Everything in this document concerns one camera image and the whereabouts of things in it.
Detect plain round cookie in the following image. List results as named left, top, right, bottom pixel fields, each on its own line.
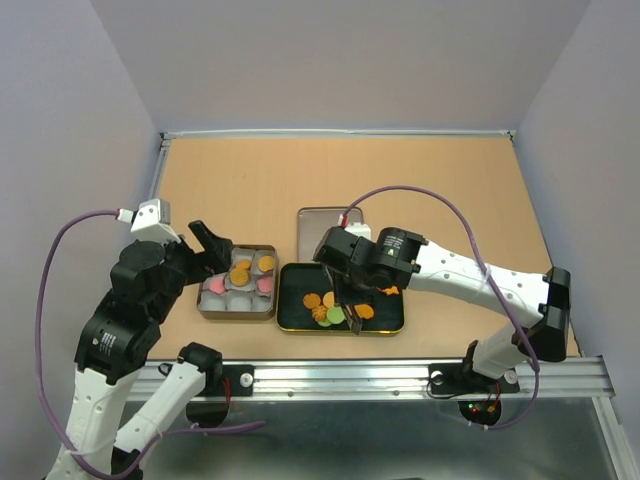
left=235, top=259, right=252, bottom=272
left=322, top=291, right=335, bottom=308

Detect silver metal tongs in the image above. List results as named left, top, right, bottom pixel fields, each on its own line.
left=323, top=267, right=362, bottom=335

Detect pink round cookie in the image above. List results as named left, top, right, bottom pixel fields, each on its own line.
left=208, top=278, right=226, bottom=295
left=256, top=277, right=274, bottom=295

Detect dotted round yellow cookie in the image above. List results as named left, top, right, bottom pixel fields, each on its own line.
left=258, top=255, right=275, bottom=272

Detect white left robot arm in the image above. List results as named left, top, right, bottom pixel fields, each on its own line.
left=47, top=211, right=232, bottom=479

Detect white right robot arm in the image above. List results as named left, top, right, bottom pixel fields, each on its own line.
left=313, top=226, right=571, bottom=390

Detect orange fish cookie on tray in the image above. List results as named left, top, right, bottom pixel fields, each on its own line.
left=355, top=304, right=375, bottom=320

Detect plain round cookie on tray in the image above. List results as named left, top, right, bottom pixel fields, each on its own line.
left=322, top=291, right=335, bottom=308

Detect green round cookie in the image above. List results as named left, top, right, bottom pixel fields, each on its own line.
left=326, top=306, right=345, bottom=325

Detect large fish-shaped cookie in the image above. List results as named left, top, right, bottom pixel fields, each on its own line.
left=378, top=286, right=400, bottom=296

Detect swirl flower cookie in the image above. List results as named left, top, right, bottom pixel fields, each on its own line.
left=311, top=305, right=328, bottom=323

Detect chocolate chip round cookie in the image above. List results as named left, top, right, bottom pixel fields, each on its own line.
left=303, top=293, right=322, bottom=310

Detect brown cookie tin box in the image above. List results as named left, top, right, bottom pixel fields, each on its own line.
left=196, top=245, right=279, bottom=321

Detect black gold-rimmed tray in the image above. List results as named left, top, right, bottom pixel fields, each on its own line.
left=276, top=263, right=405, bottom=334

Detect brown tin lid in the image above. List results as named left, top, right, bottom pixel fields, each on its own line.
left=297, top=206, right=344, bottom=263

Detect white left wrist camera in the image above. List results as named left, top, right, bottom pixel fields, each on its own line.
left=116, top=198, right=180, bottom=244

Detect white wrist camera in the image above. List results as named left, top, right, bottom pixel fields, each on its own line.
left=116, top=198, right=180, bottom=244
left=338, top=212, right=372, bottom=240

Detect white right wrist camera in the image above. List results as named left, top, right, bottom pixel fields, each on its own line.
left=338, top=212, right=372, bottom=240

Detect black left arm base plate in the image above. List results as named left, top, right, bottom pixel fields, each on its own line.
left=200, top=364, right=255, bottom=398

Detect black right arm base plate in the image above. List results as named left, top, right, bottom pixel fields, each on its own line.
left=428, top=361, right=520, bottom=396

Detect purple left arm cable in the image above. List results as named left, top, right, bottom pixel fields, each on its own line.
left=35, top=208, right=266, bottom=476

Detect aluminium front rail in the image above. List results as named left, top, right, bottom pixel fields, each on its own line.
left=82, top=355, right=615, bottom=401

